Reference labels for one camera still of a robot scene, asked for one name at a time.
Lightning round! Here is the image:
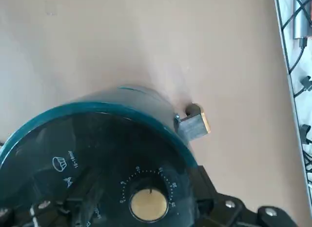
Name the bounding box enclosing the grey power adapter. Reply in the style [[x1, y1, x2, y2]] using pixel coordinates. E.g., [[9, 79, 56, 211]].
[[291, 0, 312, 41]]

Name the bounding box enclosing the black cable plug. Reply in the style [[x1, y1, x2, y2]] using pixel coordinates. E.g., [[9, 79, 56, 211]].
[[299, 124, 312, 145]]

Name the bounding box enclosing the orange air fryer knob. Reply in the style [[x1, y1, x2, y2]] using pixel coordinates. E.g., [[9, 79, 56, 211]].
[[128, 187, 169, 223]]

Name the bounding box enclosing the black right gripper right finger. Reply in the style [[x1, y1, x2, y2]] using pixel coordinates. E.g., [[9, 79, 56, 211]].
[[192, 165, 299, 227]]

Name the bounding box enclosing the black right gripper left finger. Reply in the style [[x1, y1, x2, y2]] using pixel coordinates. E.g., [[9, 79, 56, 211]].
[[0, 167, 106, 227]]

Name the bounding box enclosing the green round air fryer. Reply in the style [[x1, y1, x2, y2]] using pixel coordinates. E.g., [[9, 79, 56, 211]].
[[0, 84, 212, 227]]

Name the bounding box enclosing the black adapter cable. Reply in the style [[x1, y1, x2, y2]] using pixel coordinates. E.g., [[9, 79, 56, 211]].
[[287, 36, 309, 74]]

